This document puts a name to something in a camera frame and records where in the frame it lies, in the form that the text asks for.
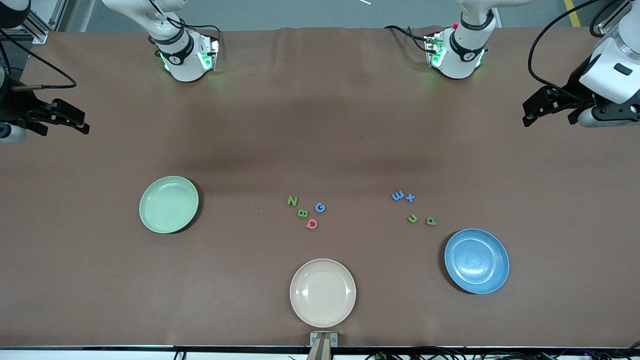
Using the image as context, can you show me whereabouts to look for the black base cable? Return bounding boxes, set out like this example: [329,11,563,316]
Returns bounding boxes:
[147,0,222,41]
[384,25,432,53]

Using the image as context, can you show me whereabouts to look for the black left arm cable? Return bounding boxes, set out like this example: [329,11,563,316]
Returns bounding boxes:
[528,0,631,101]

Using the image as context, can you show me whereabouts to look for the beige plate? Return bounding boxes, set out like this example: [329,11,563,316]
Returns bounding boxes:
[290,258,357,328]

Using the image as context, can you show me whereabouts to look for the grey bracket with tan bar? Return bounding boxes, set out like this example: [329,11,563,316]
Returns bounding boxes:
[306,331,339,360]

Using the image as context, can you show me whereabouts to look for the black left base cable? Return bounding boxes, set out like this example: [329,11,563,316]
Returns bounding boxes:
[384,25,432,53]

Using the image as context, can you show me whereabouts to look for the blue plate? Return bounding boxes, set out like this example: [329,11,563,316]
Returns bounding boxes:
[444,228,510,295]

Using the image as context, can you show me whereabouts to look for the green plate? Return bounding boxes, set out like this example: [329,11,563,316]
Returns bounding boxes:
[139,175,200,234]

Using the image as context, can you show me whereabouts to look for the black cable bundle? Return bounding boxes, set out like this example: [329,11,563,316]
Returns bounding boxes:
[364,346,640,360]

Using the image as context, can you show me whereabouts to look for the brown table cover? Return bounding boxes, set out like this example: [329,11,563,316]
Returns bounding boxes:
[0,26,640,348]

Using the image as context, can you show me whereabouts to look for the aluminium frame post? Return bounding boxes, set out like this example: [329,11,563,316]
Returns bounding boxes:
[22,0,68,45]
[597,0,632,38]

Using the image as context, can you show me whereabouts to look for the black right base cable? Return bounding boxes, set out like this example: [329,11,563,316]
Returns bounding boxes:
[147,0,222,41]

